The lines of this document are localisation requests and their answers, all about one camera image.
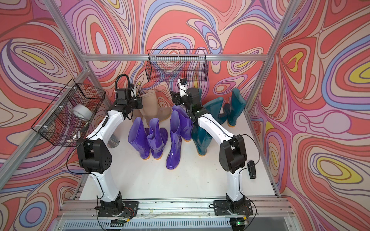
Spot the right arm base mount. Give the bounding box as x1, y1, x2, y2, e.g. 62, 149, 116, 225
209, 198, 254, 217

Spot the teal rain boot far right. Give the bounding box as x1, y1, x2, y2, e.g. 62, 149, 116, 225
224, 88, 246, 127

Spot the black wire basket back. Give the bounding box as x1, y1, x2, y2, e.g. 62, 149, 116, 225
145, 48, 209, 82

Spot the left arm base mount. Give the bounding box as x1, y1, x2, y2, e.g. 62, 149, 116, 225
95, 201, 139, 218

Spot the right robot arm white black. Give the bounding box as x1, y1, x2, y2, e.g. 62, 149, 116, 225
170, 86, 247, 213

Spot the teal rain boot centre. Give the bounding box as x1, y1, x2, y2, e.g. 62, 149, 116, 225
204, 97, 227, 125

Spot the purple rain boot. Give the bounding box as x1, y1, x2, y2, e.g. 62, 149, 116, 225
166, 111, 182, 170
128, 117, 150, 160
172, 105, 193, 141
146, 118, 168, 159

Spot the purple rain boot back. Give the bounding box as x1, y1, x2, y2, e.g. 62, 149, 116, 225
172, 105, 193, 141

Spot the purple rain boot front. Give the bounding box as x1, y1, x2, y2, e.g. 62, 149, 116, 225
166, 111, 182, 170

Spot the black wire basket left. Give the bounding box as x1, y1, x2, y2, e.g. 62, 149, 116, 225
31, 80, 106, 147

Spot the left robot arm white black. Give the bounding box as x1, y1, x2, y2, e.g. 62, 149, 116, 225
76, 74, 143, 216

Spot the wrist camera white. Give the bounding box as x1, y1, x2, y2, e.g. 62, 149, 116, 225
128, 83, 140, 98
178, 78, 188, 97

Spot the black wire basket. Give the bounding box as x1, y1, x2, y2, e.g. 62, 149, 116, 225
31, 80, 106, 147
145, 48, 209, 82

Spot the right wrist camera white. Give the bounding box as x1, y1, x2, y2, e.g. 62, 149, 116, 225
178, 78, 188, 97

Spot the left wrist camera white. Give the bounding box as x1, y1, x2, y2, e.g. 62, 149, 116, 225
128, 83, 140, 98

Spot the beige rain boot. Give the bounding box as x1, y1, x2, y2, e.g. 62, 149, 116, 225
133, 90, 163, 125
158, 107, 172, 122

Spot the white tape roll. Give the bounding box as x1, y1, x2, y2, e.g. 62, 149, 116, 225
72, 104, 93, 120

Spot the teal rain boot back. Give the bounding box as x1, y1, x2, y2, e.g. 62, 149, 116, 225
198, 88, 202, 99

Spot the metal pen holder cup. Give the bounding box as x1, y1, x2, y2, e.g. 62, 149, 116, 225
107, 134, 120, 149

